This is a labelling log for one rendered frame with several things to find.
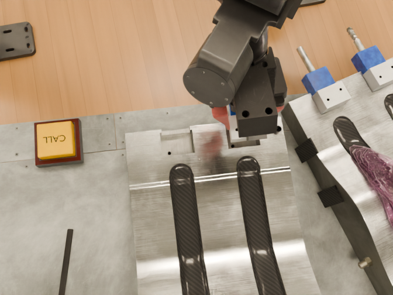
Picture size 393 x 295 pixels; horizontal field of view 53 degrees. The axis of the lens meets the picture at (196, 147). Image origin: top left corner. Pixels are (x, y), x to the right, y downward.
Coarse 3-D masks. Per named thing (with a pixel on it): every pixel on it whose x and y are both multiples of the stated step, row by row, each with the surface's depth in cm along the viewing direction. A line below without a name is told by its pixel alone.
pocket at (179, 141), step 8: (160, 136) 66; (168, 136) 67; (176, 136) 67; (184, 136) 67; (192, 136) 65; (168, 144) 66; (176, 144) 66; (184, 144) 67; (192, 144) 67; (168, 152) 67; (176, 152) 66; (184, 152) 66; (192, 152) 66
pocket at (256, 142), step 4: (228, 132) 67; (228, 136) 67; (228, 140) 67; (252, 140) 67; (256, 140) 67; (228, 144) 67; (232, 144) 67; (236, 144) 67; (240, 144) 67; (244, 144) 67; (248, 144) 67; (252, 144) 67; (256, 144) 67
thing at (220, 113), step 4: (212, 108) 53; (216, 108) 53; (220, 108) 53; (224, 108) 53; (212, 112) 53; (216, 112) 53; (220, 112) 53; (224, 112) 53; (216, 116) 53; (220, 116) 53; (224, 116) 53; (228, 116) 59; (220, 120) 54; (224, 120) 55; (228, 120) 55; (224, 124) 57; (228, 124) 57; (228, 128) 59
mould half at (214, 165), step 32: (192, 128) 64; (224, 128) 65; (128, 160) 63; (160, 160) 63; (192, 160) 63; (224, 160) 63; (288, 160) 64; (160, 192) 62; (224, 192) 62; (288, 192) 63; (160, 224) 61; (224, 224) 61; (288, 224) 62; (160, 256) 60; (224, 256) 60; (288, 256) 60; (160, 288) 57; (224, 288) 57; (256, 288) 57; (288, 288) 57
